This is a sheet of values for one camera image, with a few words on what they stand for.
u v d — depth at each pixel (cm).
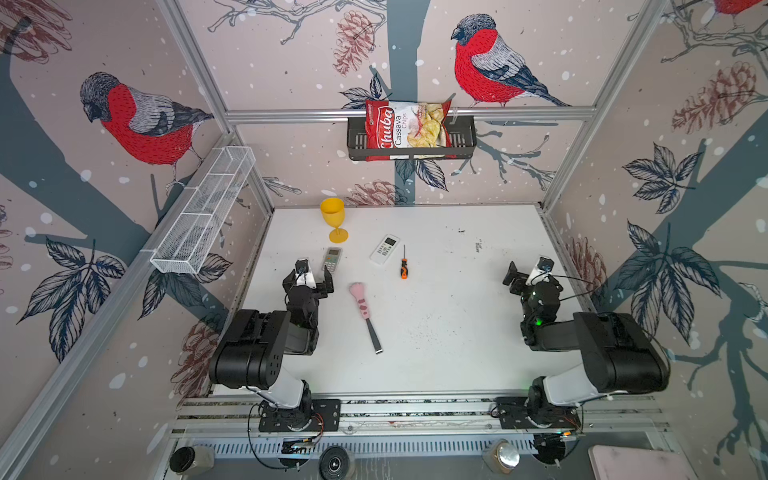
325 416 73
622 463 66
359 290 96
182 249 71
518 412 73
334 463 59
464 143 93
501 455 60
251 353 45
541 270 77
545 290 73
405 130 88
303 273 77
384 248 107
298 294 75
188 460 60
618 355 45
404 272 100
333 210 103
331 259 104
